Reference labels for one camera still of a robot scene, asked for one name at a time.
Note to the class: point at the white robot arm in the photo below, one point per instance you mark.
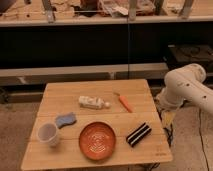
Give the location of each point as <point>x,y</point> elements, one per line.
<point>186,83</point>

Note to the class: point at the blue sponge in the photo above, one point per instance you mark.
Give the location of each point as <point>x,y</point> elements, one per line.
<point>65,120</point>

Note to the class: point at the orange carrot toy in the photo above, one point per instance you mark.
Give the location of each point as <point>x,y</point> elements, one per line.
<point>124,102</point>

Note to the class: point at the white tube bottle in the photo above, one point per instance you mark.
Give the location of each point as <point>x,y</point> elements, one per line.
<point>93,102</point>

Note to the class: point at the wooden table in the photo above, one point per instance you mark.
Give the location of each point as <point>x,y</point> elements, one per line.
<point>117,124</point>

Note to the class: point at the clear plastic cup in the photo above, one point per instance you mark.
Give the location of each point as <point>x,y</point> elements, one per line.
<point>48,134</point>

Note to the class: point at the black white striped block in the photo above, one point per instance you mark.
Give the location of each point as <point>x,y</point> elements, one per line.
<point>137,135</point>

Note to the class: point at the black box on shelf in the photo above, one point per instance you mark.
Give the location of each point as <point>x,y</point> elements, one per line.
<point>180,55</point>

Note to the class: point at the orange ceramic bowl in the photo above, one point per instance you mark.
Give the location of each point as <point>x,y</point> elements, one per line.
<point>97,141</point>

